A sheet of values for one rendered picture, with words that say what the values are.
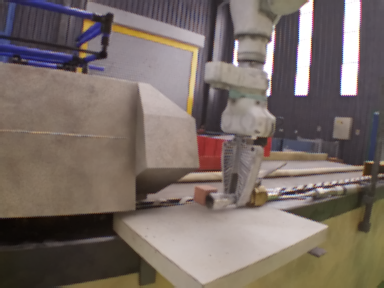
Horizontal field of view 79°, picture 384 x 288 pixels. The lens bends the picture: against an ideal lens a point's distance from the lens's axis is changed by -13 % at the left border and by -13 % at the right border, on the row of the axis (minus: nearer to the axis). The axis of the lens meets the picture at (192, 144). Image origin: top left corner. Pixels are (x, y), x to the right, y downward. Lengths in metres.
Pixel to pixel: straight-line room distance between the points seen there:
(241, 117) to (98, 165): 0.25
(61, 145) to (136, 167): 0.11
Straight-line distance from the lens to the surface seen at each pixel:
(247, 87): 0.46
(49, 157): 0.37
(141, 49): 11.93
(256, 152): 0.46
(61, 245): 0.40
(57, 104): 0.38
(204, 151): 1.29
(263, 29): 0.49
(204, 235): 0.38
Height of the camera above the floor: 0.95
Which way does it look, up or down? 4 degrees down
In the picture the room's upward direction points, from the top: 6 degrees clockwise
